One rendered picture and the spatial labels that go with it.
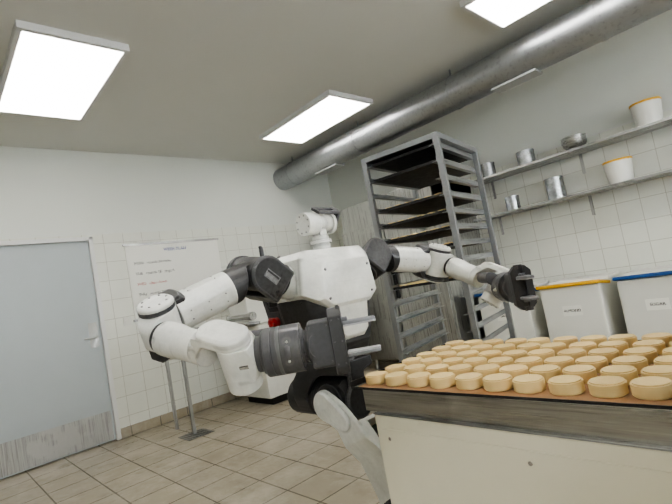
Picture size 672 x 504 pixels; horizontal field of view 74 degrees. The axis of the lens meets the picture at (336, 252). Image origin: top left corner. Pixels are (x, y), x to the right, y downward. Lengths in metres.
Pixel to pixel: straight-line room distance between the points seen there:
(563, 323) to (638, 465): 3.84
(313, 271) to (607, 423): 0.72
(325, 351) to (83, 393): 4.52
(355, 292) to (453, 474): 0.53
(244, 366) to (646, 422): 0.61
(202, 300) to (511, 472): 0.71
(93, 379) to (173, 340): 4.30
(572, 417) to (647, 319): 3.62
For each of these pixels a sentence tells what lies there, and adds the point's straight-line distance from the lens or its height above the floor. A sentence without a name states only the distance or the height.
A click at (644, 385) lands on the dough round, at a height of 0.92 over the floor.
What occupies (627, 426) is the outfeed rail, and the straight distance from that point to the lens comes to 0.79.
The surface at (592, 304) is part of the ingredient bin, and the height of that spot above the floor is 0.56.
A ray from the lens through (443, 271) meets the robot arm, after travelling 1.62.
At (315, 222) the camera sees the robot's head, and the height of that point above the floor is 1.31.
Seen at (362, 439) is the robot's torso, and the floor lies 0.73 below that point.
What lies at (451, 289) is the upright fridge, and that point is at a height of 0.86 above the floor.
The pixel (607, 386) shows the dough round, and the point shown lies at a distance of 0.76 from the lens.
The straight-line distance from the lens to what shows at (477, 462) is 0.92.
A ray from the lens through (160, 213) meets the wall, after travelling 5.60.
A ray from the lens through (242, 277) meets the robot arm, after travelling 1.12.
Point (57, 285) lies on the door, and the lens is 5.19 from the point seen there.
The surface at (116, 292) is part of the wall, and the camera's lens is 5.28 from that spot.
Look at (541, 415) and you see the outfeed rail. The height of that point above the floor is 0.87.
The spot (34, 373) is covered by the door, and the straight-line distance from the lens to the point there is 5.13.
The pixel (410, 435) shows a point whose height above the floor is 0.80.
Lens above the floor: 1.13
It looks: 4 degrees up
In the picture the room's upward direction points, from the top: 10 degrees counter-clockwise
